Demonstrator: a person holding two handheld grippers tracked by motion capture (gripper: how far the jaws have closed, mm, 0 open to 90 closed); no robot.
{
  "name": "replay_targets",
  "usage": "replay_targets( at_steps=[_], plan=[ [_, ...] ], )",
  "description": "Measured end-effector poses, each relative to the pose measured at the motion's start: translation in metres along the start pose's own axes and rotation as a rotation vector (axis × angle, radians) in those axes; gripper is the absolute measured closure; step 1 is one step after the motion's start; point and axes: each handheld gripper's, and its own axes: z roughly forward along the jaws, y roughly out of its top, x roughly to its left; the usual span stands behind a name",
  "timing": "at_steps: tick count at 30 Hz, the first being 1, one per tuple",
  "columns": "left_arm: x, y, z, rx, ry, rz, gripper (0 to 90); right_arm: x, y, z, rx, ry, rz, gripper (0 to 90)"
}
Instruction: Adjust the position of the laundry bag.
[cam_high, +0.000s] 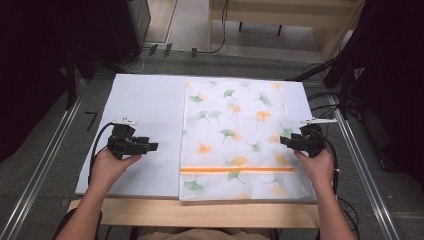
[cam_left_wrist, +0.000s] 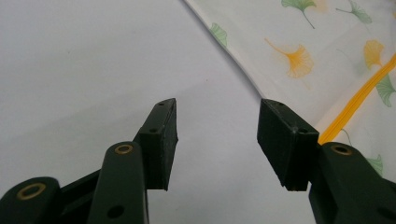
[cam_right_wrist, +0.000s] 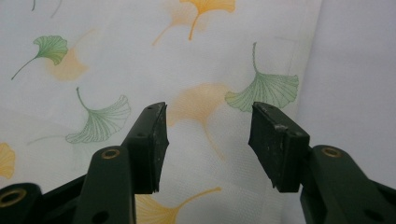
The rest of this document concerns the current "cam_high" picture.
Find black floor cable with plug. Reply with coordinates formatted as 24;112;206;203
190;0;232;58

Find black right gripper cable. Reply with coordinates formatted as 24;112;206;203
313;128;361;240

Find metal floor rail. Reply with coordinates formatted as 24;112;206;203
328;94;401;240
0;78;88;240

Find light wooden furniture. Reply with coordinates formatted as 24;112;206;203
207;0;366;62

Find person's beige trousers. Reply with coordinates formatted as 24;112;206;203
137;227;272;240

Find black metal stand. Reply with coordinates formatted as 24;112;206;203
63;44;119;112
285;54;359;120

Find person's left hand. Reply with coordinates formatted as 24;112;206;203
89;148;143;195

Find person's right hand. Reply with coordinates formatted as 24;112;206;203
293;149;336;195

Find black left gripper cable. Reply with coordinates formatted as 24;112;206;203
87;121;116;185

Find dark curtain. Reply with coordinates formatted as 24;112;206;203
328;0;424;188
0;0;81;164

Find white floor cable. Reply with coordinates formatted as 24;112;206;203
118;48;151;75

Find dark cabinet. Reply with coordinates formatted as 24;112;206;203
75;0;152;65

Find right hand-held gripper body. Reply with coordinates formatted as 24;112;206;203
292;117;338;159

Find white board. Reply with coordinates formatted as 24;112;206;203
75;73;318;203

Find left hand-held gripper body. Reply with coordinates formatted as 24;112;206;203
106;117;150;161

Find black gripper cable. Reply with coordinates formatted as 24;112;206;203
313;128;361;240
87;121;116;185

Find bundle of black floor cables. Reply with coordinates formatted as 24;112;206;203
301;62;359;121

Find leaf-print zipper bag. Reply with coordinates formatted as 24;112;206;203
178;79;318;203

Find light wooden table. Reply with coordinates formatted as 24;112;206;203
67;197;320;230

